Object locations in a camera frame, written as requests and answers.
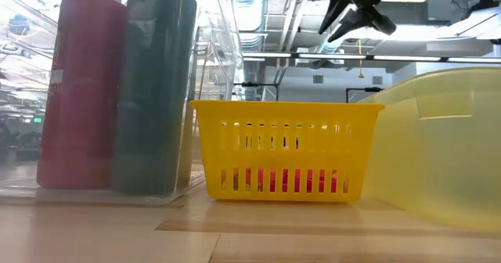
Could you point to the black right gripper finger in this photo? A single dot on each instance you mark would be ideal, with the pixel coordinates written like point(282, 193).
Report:
point(334, 8)
point(354, 22)

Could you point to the teal paint bottle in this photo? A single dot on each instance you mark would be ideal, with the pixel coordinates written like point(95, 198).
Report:
point(156, 118)

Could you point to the red paint bottle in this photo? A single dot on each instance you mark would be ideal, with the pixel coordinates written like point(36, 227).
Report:
point(78, 118)

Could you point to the ceiling light strip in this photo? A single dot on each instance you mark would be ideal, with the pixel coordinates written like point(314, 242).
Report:
point(313, 55)

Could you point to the yellow slotted plastic basket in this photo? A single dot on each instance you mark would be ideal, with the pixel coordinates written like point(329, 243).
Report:
point(285, 112)

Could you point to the clear plastic bin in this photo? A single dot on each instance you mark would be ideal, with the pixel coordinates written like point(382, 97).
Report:
point(219, 40)

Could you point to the translucent yellow plastic tray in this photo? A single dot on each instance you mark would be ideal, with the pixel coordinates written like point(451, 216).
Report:
point(450, 169)

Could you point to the black frame rig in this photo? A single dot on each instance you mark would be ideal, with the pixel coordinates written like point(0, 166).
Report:
point(368, 89)

